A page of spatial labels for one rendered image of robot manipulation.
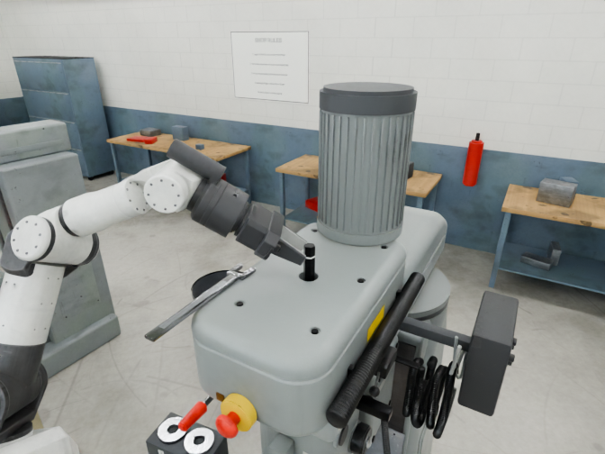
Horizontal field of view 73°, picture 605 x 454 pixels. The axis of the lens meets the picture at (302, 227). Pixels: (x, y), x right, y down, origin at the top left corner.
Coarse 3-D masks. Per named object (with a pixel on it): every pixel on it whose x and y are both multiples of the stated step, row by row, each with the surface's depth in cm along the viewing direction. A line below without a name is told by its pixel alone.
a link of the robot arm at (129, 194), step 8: (168, 160) 73; (152, 168) 74; (160, 168) 74; (136, 176) 72; (144, 176) 73; (152, 176) 74; (120, 184) 70; (128, 184) 71; (136, 184) 73; (144, 184) 74; (120, 192) 69; (128, 192) 70; (136, 192) 72; (120, 200) 69; (128, 200) 69; (136, 200) 71; (144, 200) 74; (120, 208) 70; (128, 208) 70; (136, 208) 71; (144, 208) 73; (128, 216) 72
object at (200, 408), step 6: (210, 396) 75; (198, 402) 73; (204, 402) 73; (210, 402) 74; (192, 408) 72; (198, 408) 72; (204, 408) 72; (186, 414) 71; (192, 414) 70; (198, 414) 71; (186, 420) 70; (192, 420) 70; (180, 426) 69; (186, 426) 69
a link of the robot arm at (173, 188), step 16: (176, 144) 67; (176, 160) 68; (192, 160) 67; (208, 160) 68; (160, 176) 64; (176, 176) 66; (192, 176) 68; (208, 176) 68; (144, 192) 65; (160, 192) 65; (176, 192) 65; (192, 192) 68; (208, 192) 68; (160, 208) 66; (176, 208) 66; (192, 208) 70; (208, 208) 68
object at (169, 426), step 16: (176, 416) 134; (160, 432) 127; (176, 432) 127; (192, 432) 127; (208, 432) 127; (160, 448) 124; (176, 448) 124; (192, 448) 122; (208, 448) 122; (224, 448) 128
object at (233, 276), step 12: (240, 264) 80; (228, 276) 76; (240, 276) 76; (216, 288) 72; (204, 300) 69; (180, 312) 66; (192, 312) 67; (168, 324) 63; (144, 336) 61; (156, 336) 61
